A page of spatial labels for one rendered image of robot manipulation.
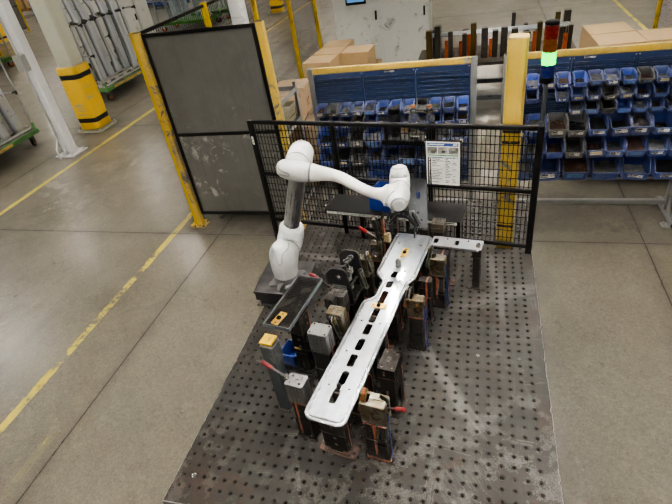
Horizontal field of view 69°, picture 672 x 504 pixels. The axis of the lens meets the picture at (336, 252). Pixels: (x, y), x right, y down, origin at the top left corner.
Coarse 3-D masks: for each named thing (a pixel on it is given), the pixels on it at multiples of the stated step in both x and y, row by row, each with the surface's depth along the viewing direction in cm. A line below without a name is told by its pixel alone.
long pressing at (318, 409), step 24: (408, 240) 291; (384, 264) 275; (408, 264) 272; (384, 288) 258; (360, 312) 246; (384, 312) 244; (360, 336) 232; (384, 336) 231; (336, 360) 222; (360, 360) 220; (360, 384) 210; (312, 408) 202; (336, 408) 201
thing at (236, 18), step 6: (228, 0) 590; (234, 0) 588; (240, 0) 591; (228, 6) 595; (234, 6) 592; (240, 6) 591; (234, 12) 597; (240, 12) 595; (246, 12) 607; (234, 18) 601; (240, 18) 599; (246, 18) 607; (234, 24) 605
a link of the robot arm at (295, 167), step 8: (296, 152) 262; (280, 160) 260; (288, 160) 258; (296, 160) 258; (304, 160) 259; (280, 168) 257; (288, 168) 255; (296, 168) 255; (304, 168) 255; (280, 176) 260; (288, 176) 257; (296, 176) 256; (304, 176) 256
